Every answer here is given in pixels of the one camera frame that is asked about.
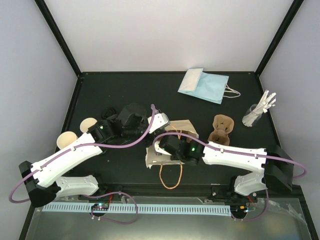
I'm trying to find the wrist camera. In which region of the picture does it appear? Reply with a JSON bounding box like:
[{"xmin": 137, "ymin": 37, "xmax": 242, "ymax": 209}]
[
  {"xmin": 153, "ymin": 141, "xmax": 162, "ymax": 156},
  {"xmin": 148, "ymin": 112, "xmax": 170, "ymax": 134}
]

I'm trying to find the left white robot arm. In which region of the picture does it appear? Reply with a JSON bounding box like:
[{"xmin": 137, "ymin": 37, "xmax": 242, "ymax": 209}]
[{"xmin": 18, "ymin": 103, "xmax": 170, "ymax": 208}]

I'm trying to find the single paper cup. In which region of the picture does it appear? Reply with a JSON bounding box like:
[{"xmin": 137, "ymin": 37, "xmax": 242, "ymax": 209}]
[{"xmin": 79, "ymin": 117, "xmax": 97, "ymax": 133}]

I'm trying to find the right black frame post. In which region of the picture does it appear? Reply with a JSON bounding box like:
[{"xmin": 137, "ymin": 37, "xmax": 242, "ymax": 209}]
[{"xmin": 255, "ymin": 0, "xmax": 304, "ymax": 77}]

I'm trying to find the paper cup stack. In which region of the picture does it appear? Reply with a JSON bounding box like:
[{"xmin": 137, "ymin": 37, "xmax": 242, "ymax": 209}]
[{"xmin": 56, "ymin": 131, "xmax": 78, "ymax": 150}]

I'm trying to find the black cup lids stack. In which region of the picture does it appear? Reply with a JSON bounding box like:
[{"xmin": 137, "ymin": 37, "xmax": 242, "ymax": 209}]
[{"xmin": 100, "ymin": 107, "xmax": 116, "ymax": 120}]

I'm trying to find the left small circuit board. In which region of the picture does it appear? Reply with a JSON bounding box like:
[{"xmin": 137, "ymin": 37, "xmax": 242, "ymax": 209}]
[{"xmin": 91, "ymin": 203, "xmax": 109, "ymax": 211}]

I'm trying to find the black frame post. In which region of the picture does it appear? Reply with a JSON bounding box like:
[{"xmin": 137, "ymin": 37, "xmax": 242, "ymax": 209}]
[
  {"xmin": 255, "ymin": 0, "xmax": 304, "ymax": 77},
  {"xmin": 34, "ymin": 0, "xmax": 82, "ymax": 77}
]

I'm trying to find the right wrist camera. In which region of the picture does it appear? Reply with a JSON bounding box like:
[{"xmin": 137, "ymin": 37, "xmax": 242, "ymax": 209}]
[{"xmin": 153, "ymin": 141, "xmax": 162, "ymax": 156}]

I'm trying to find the blue paper bag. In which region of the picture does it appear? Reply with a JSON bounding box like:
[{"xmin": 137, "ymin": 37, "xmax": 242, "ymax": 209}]
[{"xmin": 177, "ymin": 68, "xmax": 241, "ymax": 105}]

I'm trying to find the small circuit board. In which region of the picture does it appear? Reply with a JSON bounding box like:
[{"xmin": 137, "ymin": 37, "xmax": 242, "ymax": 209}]
[
  {"xmin": 91, "ymin": 203, "xmax": 109, "ymax": 211},
  {"xmin": 230, "ymin": 204, "xmax": 256, "ymax": 213}
]

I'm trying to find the light blue cable duct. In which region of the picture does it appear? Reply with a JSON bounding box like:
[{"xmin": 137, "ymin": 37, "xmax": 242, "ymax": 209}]
[{"xmin": 42, "ymin": 202, "xmax": 232, "ymax": 217}]

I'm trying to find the brown paper bag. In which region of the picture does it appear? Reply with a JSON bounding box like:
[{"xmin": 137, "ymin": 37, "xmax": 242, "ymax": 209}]
[{"xmin": 145, "ymin": 119, "xmax": 204, "ymax": 190}]

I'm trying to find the black mounting rail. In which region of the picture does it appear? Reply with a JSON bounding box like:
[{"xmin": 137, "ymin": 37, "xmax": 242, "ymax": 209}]
[{"xmin": 92, "ymin": 183, "xmax": 231, "ymax": 198}]

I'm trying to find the right small circuit board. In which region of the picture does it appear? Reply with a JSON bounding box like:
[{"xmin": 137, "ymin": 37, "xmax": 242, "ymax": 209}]
[{"xmin": 230, "ymin": 204, "xmax": 256, "ymax": 213}]

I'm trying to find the left black frame post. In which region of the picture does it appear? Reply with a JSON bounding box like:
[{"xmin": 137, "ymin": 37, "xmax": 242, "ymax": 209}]
[{"xmin": 34, "ymin": 0, "xmax": 82, "ymax": 77}]

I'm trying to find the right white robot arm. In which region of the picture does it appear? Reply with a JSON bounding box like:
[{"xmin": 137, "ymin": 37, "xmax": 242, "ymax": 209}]
[{"xmin": 153, "ymin": 134, "xmax": 294, "ymax": 202}]

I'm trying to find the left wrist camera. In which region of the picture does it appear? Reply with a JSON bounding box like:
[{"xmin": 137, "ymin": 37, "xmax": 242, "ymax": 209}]
[{"xmin": 148, "ymin": 112, "xmax": 170, "ymax": 134}]

